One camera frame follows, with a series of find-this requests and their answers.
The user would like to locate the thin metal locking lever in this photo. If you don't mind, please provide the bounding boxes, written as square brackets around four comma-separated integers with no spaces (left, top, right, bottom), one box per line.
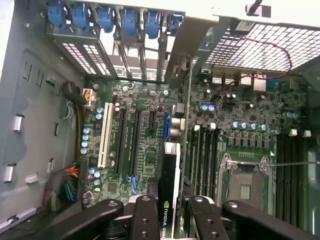
[269,160,320,168]

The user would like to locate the short black expansion slot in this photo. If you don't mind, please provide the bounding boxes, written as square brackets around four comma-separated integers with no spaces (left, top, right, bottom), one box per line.
[148,110,158,131]

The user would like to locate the blue card retention clip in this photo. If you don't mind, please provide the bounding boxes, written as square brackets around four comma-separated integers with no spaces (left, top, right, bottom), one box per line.
[166,13,185,35]
[71,1,91,33]
[120,6,141,39]
[143,9,163,40]
[96,5,116,34]
[46,0,68,29]

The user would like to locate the blue expansion slot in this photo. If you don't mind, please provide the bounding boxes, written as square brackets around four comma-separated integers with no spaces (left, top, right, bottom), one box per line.
[163,110,173,141]

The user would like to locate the CPU socket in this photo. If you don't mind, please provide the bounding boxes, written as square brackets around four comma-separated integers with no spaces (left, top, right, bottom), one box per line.
[216,151,276,214]

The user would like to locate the black sleeved yellow wire cable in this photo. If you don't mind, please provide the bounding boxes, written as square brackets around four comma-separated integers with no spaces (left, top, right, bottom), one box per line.
[61,80,86,159]

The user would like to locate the silver chipset heatsink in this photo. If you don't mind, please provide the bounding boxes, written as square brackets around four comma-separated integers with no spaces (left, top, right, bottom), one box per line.
[239,73,268,91]

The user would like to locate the long black expansion slot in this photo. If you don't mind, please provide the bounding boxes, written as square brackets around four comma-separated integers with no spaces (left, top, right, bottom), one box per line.
[129,109,143,176]
[115,104,129,176]

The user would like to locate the coloured power wire bundle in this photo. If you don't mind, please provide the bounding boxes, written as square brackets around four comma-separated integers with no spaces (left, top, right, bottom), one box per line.
[43,161,81,216]

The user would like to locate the green motherboard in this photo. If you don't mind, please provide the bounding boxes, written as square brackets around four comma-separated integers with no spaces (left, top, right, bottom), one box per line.
[76,72,312,227]

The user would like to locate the black open PC case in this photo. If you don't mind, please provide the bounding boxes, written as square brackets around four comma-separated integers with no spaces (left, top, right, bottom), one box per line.
[0,0,320,240]

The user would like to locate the black RAM slot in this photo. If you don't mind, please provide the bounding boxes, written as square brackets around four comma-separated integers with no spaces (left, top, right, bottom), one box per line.
[291,134,300,219]
[192,124,201,198]
[299,134,309,219]
[199,124,207,198]
[205,124,213,198]
[211,124,221,198]
[276,134,285,219]
[284,134,293,219]

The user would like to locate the white power connector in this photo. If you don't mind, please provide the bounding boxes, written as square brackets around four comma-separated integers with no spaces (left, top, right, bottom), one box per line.
[81,86,98,109]

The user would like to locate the white expansion slot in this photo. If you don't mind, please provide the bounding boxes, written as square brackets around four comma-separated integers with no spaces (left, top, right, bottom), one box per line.
[97,101,114,169]

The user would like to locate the thin red wire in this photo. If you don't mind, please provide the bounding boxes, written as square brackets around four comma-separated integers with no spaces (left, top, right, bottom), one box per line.
[216,36,293,91]

